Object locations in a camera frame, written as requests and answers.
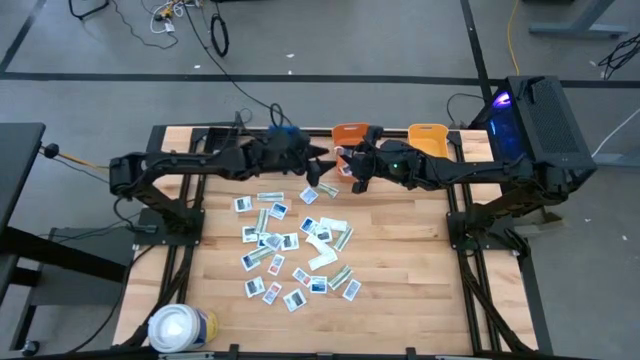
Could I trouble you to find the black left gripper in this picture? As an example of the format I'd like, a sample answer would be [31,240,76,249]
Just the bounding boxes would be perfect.
[277,134,337,187]

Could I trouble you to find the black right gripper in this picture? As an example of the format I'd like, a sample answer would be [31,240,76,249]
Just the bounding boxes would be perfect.
[344,127,404,194]

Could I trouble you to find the orange plastic bin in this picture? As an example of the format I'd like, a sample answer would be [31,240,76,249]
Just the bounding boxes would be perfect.
[331,122,374,184]

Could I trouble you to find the blue plastic bin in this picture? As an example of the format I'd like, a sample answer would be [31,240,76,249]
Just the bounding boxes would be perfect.
[267,124,311,151]

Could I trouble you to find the plain white bandage wrapper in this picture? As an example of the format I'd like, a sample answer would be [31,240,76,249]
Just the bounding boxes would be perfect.
[305,234,332,255]
[308,249,339,273]
[319,216,349,233]

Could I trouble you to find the yellow plastic bin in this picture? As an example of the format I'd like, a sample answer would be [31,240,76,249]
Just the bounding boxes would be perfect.
[407,123,450,160]

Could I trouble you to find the black mesh basket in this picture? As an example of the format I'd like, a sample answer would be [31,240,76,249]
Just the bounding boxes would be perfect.
[202,127,241,156]

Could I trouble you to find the white packet with boxed print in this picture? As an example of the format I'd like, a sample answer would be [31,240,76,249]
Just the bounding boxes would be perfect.
[342,278,363,303]

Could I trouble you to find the packets in orange bin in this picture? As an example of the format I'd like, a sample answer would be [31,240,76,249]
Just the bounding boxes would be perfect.
[244,276,267,299]

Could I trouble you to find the black computer tower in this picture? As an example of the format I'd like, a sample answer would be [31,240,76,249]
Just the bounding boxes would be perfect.
[469,74,599,176]

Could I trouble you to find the white canister with yellow label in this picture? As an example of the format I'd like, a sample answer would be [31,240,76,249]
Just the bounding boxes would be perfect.
[147,303,219,354]

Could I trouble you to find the grey desk leg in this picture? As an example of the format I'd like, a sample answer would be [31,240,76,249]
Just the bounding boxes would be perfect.
[528,0,631,40]

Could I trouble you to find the grey desk foot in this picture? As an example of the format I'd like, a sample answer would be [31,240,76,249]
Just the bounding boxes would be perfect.
[592,152,640,169]

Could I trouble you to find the black floor stand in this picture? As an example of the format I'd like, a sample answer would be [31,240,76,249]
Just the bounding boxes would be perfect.
[68,0,111,21]

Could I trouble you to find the black desk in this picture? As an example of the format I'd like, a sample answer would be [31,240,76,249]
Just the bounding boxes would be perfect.
[0,122,135,351]

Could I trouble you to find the black computer cable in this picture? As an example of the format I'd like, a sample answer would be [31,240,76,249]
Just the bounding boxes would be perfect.
[444,92,486,129]

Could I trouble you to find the long black floor cable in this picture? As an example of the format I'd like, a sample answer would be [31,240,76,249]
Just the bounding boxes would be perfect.
[182,0,295,127]

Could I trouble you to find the coiled black cable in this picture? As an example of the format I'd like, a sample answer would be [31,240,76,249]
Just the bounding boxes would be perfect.
[209,12,231,59]

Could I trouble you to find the white cable bundle with plug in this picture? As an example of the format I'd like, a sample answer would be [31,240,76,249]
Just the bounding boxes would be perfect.
[148,0,186,35]

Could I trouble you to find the yellow floor cable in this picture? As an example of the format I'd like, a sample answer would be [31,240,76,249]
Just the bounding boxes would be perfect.
[507,0,522,76]

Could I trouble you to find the thin black floor cable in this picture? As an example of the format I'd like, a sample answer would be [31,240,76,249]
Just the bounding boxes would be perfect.
[109,0,180,50]

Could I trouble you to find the white floor cable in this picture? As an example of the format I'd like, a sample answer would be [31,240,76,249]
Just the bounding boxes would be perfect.
[591,107,640,157]

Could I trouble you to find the orange cable with black knob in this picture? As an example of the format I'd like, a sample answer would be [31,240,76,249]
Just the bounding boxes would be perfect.
[42,143,114,174]

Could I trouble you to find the tangled black cable bundle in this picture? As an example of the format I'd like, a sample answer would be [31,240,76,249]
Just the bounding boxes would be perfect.
[597,32,640,81]

